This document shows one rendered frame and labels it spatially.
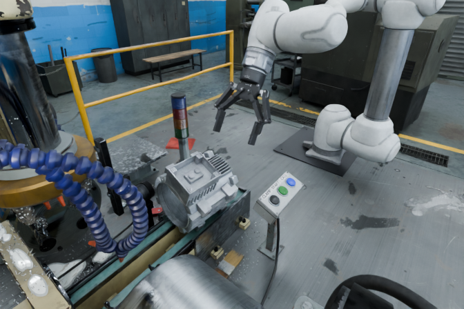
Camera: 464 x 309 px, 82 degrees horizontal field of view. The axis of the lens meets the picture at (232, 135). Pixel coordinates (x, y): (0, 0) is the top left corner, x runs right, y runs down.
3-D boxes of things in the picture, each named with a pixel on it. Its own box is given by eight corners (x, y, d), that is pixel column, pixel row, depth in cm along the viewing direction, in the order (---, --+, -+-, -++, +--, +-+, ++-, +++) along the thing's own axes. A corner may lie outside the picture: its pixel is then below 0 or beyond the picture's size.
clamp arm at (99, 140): (117, 218, 79) (96, 143, 67) (111, 213, 81) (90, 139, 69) (128, 211, 82) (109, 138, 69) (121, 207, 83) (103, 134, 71)
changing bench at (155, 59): (197, 67, 627) (196, 48, 606) (207, 70, 608) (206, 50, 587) (145, 81, 534) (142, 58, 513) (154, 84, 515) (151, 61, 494)
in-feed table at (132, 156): (128, 197, 116) (123, 175, 110) (96, 174, 130) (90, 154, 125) (171, 171, 132) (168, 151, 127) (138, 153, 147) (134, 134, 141)
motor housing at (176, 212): (185, 243, 84) (197, 213, 72) (151, 198, 91) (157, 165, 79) (228, 209, 97) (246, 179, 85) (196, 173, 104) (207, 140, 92)
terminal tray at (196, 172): (186, 209, 76) (190, 195, 71) (163, 182, 80) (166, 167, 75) (216, 188, 83) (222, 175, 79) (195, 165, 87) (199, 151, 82)
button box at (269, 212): (270, 225, 75) (277, 216, 72) (251, 208, 78) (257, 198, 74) (297, 193, 87) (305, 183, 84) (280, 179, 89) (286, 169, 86)
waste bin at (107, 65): (112, 76, 560) (105, 47, 532) (122, 80, 539) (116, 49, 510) (94, 81, 534) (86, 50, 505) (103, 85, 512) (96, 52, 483)
